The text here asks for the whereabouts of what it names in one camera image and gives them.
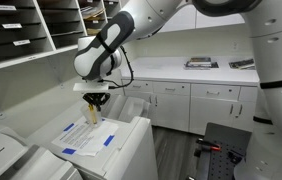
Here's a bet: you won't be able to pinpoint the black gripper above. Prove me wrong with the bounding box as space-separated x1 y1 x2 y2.
82 92 112 113

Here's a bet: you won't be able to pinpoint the clear plastic cup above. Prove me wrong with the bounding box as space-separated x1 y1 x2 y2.
79 102 104 130

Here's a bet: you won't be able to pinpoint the blue tape strip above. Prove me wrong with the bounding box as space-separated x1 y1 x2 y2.
61 147 77 156
102 134 116 148
63 122 76 133

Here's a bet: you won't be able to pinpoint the printed white paper sheet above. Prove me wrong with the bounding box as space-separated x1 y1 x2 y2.
51 114 120 158

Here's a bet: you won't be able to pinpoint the large white printer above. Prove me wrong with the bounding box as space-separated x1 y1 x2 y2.
26 94 159 180

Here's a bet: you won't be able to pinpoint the brown envelopes in sorter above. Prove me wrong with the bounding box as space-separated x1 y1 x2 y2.
86 27 103 37

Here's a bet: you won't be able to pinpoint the white base cabinet with drawers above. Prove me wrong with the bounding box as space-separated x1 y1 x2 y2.
118 55 261 137

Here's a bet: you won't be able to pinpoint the stack of papers in sorter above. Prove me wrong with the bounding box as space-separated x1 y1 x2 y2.
80 5 106 21

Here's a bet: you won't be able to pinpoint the white shelf label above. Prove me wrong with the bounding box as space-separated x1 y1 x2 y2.
1 22 23 30
0 4 18 12
12 39 32 47

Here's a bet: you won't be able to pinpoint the white mail sorter shelf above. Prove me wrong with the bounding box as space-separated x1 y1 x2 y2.
0 0 127 75

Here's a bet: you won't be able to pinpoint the white office machine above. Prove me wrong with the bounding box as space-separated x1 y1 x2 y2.
0 124 84 180

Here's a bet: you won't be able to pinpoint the black perforated board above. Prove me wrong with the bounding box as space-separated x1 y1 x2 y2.
194 122 253 180

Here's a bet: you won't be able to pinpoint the black clamp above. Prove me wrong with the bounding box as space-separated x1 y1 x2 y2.
226 149 244 165

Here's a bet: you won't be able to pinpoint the pile of spread magazines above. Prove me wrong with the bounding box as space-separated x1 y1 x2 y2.
228 58 256 71

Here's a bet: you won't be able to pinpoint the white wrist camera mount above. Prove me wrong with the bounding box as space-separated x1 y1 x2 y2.
72 81 111 94

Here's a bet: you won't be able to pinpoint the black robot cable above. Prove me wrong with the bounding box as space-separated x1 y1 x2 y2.
101 45 135 91

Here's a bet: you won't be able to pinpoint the red handled clamp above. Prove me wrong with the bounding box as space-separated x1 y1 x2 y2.
195 137 222 153

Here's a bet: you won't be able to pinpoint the white upper wall cabinet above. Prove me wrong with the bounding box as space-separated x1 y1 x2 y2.
157 3 246 34

